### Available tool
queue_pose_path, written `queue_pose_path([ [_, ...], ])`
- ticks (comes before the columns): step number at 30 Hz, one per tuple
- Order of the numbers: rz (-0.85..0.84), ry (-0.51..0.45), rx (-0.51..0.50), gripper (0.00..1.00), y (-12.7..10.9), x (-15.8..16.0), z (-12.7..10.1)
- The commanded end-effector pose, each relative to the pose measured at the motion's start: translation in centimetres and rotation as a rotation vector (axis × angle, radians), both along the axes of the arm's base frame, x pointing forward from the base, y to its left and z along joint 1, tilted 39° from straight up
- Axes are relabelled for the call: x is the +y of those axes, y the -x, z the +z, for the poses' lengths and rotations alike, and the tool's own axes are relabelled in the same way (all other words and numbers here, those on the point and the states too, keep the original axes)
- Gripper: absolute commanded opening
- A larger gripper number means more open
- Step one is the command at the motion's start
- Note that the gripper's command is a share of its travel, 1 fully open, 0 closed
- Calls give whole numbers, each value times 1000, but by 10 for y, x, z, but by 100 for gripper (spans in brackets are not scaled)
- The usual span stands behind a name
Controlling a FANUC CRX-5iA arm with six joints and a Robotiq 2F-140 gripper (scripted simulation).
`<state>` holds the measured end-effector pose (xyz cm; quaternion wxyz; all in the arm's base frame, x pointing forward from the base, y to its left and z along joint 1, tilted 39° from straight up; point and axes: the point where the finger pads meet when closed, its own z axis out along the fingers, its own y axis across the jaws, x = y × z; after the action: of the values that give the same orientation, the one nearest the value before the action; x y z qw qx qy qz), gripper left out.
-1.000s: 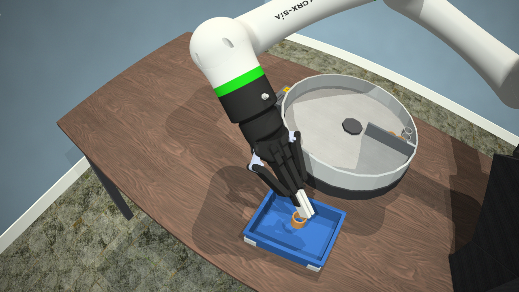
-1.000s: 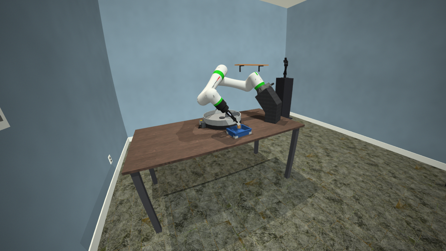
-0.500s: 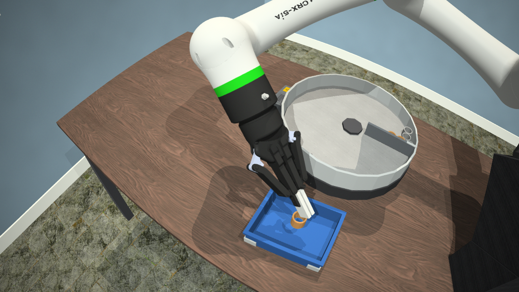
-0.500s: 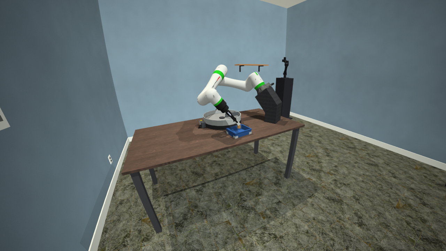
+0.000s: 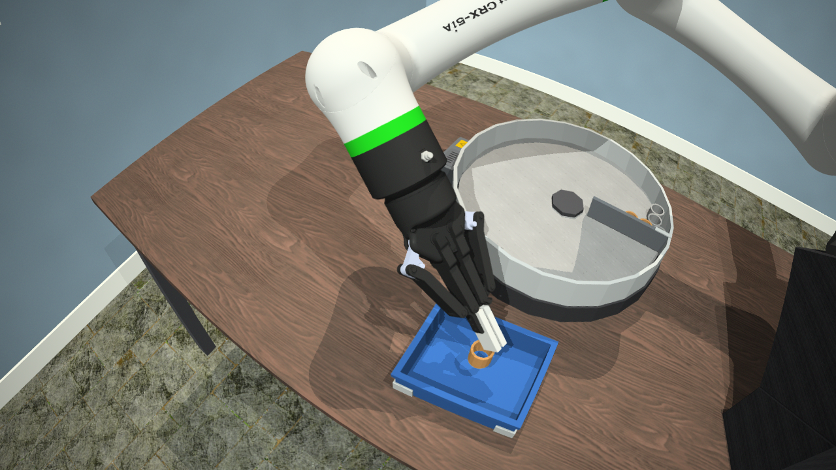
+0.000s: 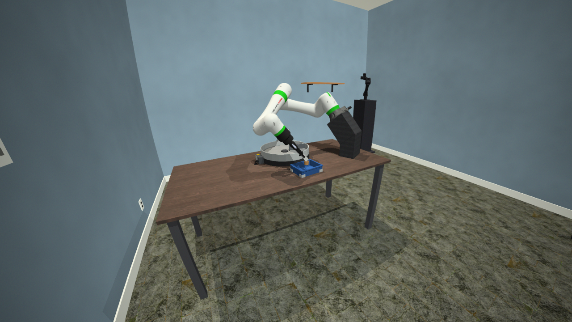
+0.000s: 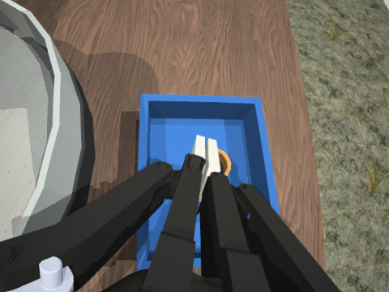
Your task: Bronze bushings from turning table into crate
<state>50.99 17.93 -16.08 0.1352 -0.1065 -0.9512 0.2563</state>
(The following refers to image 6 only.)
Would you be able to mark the blue plastic crate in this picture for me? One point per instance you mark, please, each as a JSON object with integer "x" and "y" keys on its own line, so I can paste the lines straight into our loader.
{"x": 303, "y": 170}

